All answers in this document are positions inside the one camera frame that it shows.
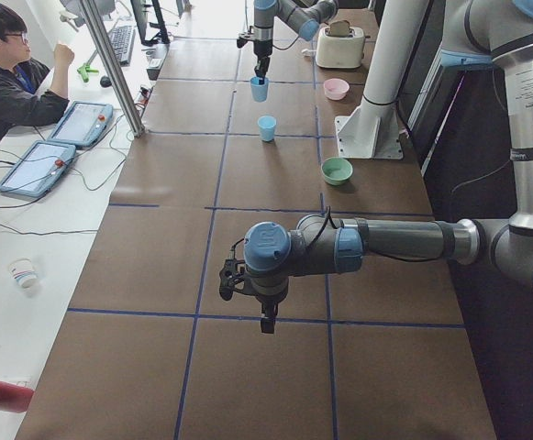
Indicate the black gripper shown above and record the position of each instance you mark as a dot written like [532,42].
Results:
[268,303]
[261,49]

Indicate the person in dark jacket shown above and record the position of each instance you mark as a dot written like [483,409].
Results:
[31,93]

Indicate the black monitor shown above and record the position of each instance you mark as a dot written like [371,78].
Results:
[150,22]

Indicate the white paper cup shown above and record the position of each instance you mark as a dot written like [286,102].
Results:
[23,272]

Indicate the red bottle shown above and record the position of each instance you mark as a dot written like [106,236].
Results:
[14,398]

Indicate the green bowl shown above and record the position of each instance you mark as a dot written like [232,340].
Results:
[336,171]

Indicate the white camera mounting post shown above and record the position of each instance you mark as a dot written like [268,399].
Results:
[371,131]

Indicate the blue teach pendant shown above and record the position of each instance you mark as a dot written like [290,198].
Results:
[83,124]
[38,170]

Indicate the far blue teach pendant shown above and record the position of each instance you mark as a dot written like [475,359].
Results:
[83,124]

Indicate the blue cup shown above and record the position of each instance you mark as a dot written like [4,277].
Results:
[267,125]
[259,87]

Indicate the cream toaster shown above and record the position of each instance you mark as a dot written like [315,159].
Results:
[340,52]

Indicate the aluminium frame post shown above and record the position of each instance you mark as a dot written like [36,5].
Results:
[97,30]

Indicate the toast slice in toaster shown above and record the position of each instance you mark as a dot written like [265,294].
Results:
[339,29]

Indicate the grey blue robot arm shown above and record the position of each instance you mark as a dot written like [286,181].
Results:
[476,34]
[304,21]

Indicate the black keyboard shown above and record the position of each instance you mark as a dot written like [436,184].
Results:
[122,41]

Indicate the near blue teach pendant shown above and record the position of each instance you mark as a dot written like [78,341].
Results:
[38,170]

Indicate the pink bowl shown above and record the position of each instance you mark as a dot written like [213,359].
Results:
[335,89]

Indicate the green tool on desk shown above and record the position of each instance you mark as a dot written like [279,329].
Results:
[85,71]

